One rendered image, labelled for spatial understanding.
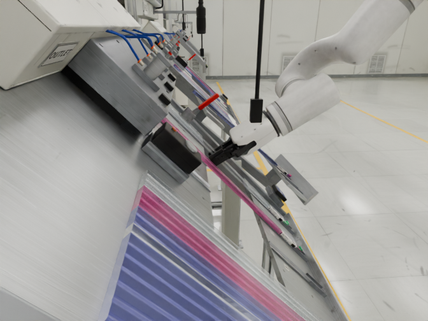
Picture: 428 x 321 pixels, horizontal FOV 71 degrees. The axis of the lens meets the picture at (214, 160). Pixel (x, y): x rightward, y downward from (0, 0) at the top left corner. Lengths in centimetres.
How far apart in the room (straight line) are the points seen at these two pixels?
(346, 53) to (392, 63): 920
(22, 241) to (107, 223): 8
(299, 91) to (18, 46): 57
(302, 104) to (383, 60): 906
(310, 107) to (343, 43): 15
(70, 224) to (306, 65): 67
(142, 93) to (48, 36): 16
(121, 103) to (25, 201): 23
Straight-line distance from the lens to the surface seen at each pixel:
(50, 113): 35
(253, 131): 70
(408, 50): 1011
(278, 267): 60
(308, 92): 73
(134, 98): 43
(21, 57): 32
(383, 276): 202
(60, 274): 22
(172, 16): 521
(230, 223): 122
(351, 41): 72
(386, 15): 73
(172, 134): 43
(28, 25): 32
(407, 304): 193
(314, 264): 82
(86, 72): 44
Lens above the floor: 126
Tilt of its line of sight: 24 degrees down
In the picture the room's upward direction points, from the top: straight up
